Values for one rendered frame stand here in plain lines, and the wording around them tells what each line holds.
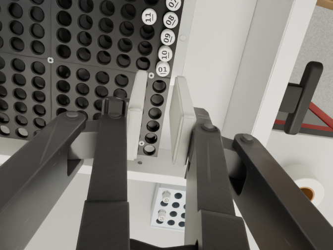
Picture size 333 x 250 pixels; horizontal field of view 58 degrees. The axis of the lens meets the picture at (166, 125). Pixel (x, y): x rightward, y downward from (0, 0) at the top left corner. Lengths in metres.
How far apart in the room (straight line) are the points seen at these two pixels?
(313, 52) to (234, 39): 1.00
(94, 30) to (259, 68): 0.15
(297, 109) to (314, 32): 1.02
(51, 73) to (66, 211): 0.33
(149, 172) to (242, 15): 0.20
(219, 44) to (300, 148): 0.25
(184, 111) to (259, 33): 0.18
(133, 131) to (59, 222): 0.46
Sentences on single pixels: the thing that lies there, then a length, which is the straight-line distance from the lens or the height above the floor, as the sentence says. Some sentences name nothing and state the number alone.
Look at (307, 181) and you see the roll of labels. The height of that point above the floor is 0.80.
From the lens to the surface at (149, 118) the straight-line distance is 0.30.
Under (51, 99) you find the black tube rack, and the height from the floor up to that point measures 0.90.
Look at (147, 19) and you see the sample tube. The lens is 0.26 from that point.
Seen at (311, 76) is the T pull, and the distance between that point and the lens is 0.30.
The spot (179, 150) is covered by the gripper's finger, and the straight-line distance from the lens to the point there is 0.16.
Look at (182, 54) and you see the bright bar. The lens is 0.33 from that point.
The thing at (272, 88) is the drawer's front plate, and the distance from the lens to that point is 0.28.
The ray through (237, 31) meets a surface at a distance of 0.35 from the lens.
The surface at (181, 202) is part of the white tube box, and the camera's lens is 0.50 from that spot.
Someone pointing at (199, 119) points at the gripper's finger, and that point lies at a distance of 0.17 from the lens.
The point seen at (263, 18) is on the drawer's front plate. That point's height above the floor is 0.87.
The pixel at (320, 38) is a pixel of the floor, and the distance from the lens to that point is 1.34.
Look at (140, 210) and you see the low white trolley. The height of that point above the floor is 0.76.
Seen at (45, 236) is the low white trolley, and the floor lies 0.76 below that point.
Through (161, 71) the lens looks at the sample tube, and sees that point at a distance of 0.27.
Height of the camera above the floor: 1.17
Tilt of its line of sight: 64 degrees down
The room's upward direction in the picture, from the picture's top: 178 degrees clockwise
